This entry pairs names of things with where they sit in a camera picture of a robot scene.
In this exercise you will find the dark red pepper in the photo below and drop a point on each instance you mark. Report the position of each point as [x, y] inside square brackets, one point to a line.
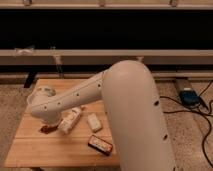
[48, 129]

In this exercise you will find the white plastic bottle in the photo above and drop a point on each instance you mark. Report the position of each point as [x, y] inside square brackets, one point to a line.
[69, 119]

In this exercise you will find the dark snack box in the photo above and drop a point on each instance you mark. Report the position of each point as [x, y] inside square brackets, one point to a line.
[100, 145]

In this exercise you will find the small white packet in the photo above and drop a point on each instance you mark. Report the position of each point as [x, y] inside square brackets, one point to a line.
[94, 123]

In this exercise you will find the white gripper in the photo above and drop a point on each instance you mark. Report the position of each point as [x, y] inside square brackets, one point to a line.
[51, 122]

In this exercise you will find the long white rail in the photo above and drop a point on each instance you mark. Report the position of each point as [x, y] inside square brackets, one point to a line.
[101, 57]

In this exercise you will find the blue power adapter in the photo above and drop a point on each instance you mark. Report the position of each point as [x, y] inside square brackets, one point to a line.
[189, 97]

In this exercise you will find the wooden table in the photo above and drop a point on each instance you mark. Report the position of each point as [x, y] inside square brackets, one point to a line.
[30, 148]

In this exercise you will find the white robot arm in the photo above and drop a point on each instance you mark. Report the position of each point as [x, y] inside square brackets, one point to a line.
[136, 120]

